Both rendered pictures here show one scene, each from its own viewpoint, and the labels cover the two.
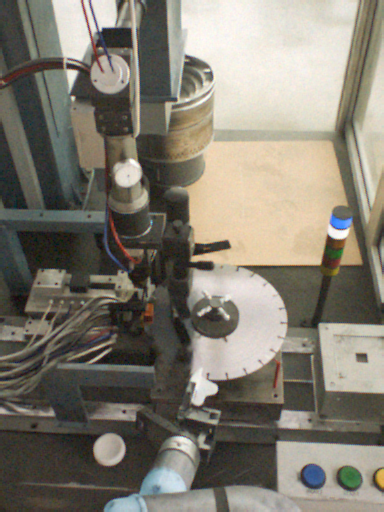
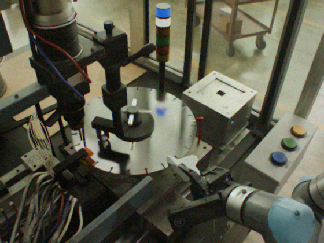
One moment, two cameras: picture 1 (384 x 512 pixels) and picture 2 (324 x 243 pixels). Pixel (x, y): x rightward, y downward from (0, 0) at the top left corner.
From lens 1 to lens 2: 0.75 m
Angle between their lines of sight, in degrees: 38
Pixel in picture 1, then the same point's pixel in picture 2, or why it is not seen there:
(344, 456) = (275, 137)
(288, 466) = (264, 165)
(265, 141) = (27, 51)
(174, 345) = (131, 159)
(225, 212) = not seen: hidden behind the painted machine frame
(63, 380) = not seen: outside the picture
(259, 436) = not seen: hidden behind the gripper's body
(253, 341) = (173, 119)
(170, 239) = (110, 39)
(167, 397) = (150, 204)
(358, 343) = (210, 88)
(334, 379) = (225, 110)
